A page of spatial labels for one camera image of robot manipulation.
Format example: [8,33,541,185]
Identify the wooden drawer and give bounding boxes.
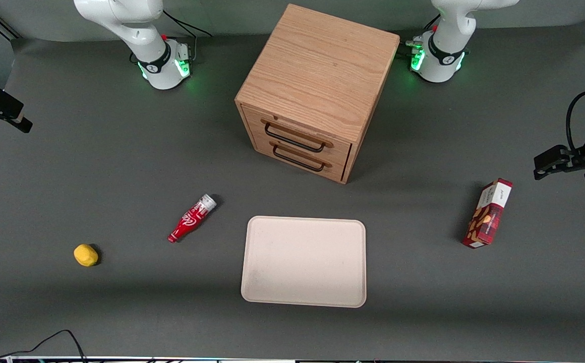
[253,135,347,183]
[242,104,353,163]

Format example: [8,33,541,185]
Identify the black metal drawer handle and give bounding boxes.
[264,123,326,153]
[271,144,325,172]

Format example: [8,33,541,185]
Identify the wooden drawer cabinet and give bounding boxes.
[235,4,400,185]

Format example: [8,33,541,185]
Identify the red cookie box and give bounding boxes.
[462,178,514,249]

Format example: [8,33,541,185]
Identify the yellow lemon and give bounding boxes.
[74,244,99,267]

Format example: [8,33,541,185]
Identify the red cola bottle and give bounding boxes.
[167,194,218,244]

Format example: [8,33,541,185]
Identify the beige plastic tray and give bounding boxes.
[241,216,367,309]

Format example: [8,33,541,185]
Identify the black arm base cable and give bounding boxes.
[161,9,213,62]

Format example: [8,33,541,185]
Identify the black cable at table edge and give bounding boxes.
[0,318,88,363]

